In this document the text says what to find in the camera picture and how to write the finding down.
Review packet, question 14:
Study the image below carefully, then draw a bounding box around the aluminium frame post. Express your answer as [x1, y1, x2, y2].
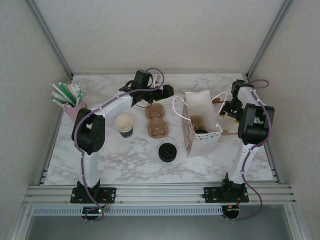
[246, 0, 296, 79]
[24, 0, 75, 79]

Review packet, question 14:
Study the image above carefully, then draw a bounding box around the black paper cup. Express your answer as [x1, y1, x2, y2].
[119, 128, 134, 139]

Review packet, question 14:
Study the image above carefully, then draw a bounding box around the thin black cable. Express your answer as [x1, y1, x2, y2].
[136, 98, 153, 109]

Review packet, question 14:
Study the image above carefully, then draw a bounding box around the brown cardboard napkin tray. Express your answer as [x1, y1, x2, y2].
[211, 96, 241, 136]

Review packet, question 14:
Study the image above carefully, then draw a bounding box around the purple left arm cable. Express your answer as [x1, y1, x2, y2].
[74, 66, 166, 222]

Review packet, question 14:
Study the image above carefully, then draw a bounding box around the printed paper gift bag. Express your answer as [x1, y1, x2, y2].
[172, 90, 228, 158]

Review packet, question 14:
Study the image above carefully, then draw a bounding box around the grey slotted cable duct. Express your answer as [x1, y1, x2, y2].
[32, 205, 225, 218]

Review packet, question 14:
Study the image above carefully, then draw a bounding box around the white nested paper cup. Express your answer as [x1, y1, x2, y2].
[116, 124, 134, 135]
[114, 113, 134, 133]

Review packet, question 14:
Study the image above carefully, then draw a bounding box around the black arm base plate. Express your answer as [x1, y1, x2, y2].
[70, 186, 118, 205]
[203, 186, 251, 204]

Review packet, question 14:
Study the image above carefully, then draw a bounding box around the controller board with LED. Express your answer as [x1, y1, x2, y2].
[82, 206, 111, 216]
[223, 204, 241, 213]

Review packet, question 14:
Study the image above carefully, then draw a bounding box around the aluminium mounting rail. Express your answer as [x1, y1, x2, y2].
[23, 183, 297, 207]

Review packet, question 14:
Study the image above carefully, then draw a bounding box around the pink straw holder cup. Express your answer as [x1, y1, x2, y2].
[62, 99, 88, 121]

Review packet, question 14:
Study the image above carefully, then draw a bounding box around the white wrapped straw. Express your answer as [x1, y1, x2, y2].
[71, 83, 81, 102]
[51, 83, 70, 104]
[51, 91, 68, 107]

